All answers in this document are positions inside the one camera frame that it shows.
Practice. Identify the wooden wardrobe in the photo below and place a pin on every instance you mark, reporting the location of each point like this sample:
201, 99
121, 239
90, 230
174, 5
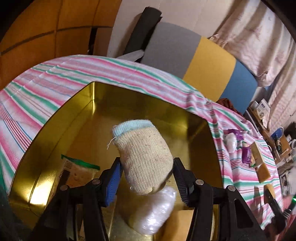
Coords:
34, 34

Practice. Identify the maroon cloth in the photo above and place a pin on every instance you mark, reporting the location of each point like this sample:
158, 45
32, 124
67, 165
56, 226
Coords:
227, 103

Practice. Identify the black rolled mat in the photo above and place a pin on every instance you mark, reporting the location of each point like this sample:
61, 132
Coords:
143, 30

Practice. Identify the green yellow snack packet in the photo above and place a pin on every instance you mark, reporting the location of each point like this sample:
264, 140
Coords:
253, 165

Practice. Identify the cream cardboard box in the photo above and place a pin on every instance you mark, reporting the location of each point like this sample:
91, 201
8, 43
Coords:
256, 150

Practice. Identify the small white cup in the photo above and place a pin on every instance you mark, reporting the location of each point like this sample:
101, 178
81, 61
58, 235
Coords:
254, 105

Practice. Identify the rectangular metal tin box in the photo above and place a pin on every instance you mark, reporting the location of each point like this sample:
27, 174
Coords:
138, 109

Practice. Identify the white mug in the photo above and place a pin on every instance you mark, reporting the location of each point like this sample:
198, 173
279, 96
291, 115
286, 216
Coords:
293, 142

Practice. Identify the brown cardboard box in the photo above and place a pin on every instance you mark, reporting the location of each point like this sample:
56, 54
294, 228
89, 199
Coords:
285, 146

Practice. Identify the clear cereal bar packet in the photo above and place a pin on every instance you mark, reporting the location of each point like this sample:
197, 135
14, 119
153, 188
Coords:
78, 172

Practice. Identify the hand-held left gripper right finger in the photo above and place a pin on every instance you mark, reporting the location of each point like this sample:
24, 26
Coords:
182, 185

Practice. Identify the beige sock with blue cuff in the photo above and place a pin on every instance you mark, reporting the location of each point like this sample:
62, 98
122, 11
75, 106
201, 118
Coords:
143, 157

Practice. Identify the striped pink green tablecloth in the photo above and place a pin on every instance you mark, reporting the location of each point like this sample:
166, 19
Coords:
69, 69

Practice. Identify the blue mug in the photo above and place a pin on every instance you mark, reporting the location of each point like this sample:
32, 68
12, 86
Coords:
277, 133

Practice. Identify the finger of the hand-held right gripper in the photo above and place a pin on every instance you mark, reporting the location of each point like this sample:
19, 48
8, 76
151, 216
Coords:
275, 208

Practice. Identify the pink patterned curtain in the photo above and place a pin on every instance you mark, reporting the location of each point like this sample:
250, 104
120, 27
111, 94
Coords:
254, 41
284, 99

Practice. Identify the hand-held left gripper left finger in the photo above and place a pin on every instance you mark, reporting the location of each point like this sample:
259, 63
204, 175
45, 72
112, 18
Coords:
112, 185

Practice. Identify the white plastic bundle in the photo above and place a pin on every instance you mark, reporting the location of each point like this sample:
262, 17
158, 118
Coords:
155, 213
231, 142

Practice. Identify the grey yellow blue chair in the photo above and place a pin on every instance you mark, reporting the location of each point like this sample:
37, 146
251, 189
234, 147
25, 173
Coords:
208, 69

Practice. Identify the tan sponge block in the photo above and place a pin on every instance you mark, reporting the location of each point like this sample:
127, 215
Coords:
269, 191
263, 173

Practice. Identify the white box with blue label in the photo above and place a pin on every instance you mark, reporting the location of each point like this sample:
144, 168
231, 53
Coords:
262, 110

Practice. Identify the purple snack packet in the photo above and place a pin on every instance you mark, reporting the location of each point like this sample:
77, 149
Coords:
246, 154
235, 132

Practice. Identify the wooden shelf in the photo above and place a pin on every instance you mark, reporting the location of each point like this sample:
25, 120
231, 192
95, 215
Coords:
268, 134

